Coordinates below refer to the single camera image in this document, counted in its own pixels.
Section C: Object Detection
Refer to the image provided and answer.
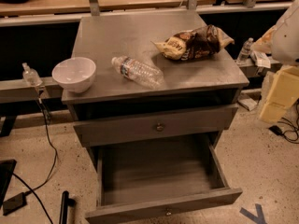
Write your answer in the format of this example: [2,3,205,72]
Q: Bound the brown chip bag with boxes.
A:
[154,25,235,61]

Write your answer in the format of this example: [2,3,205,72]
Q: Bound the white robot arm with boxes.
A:
[251,0,299,123]

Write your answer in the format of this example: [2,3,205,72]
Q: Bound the grey wooden drawer cabinet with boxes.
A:
[61,9,250,224]

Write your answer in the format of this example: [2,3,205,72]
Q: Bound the closed upper drawer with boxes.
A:
[74,104,237,147]

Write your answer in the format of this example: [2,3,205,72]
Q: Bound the open lower drawer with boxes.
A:
[86,133,242,224]

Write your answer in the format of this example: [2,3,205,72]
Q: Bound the clear plastic water bottle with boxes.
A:
[111,56,164,90]

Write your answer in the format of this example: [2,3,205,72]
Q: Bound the white ceramic bowl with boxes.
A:
[52,57,96,93]

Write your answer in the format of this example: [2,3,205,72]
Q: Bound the small white floor box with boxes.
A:
[238,93,257,111]

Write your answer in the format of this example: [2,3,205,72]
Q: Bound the black power adapter right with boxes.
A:
[269,125,283,136]

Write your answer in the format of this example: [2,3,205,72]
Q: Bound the black power adapter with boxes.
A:
[269,125,283,136]
[3,192,26,216]

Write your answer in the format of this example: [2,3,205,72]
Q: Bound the wooden bench top left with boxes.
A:
[0,0,188,16]

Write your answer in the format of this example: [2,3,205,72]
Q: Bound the black power adapter left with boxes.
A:
[3,192,26,216]

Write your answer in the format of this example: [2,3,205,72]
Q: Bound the small bottle on right rail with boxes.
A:
[236,37,253,65]

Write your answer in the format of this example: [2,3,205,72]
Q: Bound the small bottle on rail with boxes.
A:
[236,37,253,65]
[22,63,43,87]

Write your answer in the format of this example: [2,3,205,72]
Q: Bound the white packet on rail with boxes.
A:
[250,50,271,68]

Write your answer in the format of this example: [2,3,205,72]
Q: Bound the small bottle on left rail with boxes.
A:
[22,63,43,87]

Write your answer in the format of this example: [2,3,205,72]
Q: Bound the black post on floor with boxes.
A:
[59,190,76,224]

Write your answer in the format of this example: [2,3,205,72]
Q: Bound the black floor cable left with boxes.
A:
[12,98,59,224]

